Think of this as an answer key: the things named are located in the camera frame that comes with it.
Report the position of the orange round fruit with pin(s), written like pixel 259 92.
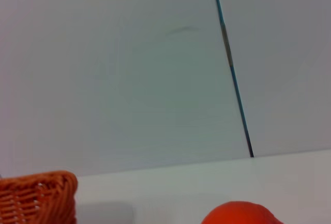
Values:
pixel 238 213

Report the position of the orange woven wicker basket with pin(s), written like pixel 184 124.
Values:
pixel 31 198

